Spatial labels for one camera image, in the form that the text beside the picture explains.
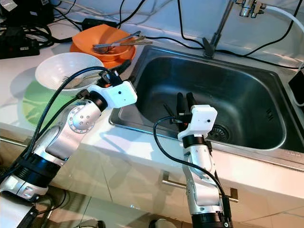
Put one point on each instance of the black power strip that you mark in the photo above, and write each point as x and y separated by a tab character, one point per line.
19	47

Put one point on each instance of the white bowl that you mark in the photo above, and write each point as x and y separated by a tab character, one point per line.
61	64

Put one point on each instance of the grey robot leg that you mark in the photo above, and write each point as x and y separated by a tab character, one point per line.
164	223
90	223

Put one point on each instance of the white sink counter cabinet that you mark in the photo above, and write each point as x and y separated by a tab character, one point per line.
123	180

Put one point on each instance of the orange bowl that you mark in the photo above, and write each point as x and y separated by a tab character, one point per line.
92	35

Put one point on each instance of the grey faucet pipe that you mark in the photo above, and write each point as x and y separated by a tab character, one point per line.
209	47

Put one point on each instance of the grey left robot leg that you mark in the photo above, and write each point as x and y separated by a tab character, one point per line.
90	223

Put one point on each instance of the black chopstick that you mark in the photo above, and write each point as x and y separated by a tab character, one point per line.
168	111

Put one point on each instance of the black box with white label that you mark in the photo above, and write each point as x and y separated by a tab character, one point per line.
31	10

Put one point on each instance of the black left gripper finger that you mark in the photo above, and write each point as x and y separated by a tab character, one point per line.
123	66

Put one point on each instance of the green plate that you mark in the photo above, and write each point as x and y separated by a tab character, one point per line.
38	102

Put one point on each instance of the orange plate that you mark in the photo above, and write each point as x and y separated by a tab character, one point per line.
118	61

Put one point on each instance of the grey right robot leg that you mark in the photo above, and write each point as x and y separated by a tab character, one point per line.
164	223

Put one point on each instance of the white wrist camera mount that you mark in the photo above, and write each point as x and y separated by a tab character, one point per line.
202	118
118	95

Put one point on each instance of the metal tap fitting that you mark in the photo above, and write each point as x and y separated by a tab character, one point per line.
251	7

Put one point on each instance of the stainless steel sink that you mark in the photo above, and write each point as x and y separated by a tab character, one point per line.
242	90

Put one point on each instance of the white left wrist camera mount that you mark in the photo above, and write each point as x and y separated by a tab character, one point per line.
118	95

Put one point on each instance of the black power adapter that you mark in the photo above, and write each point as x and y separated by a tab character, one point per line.
99	23

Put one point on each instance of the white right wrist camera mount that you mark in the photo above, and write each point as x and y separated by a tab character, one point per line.
202	118

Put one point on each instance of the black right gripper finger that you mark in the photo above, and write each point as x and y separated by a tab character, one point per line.
190	102
180	102

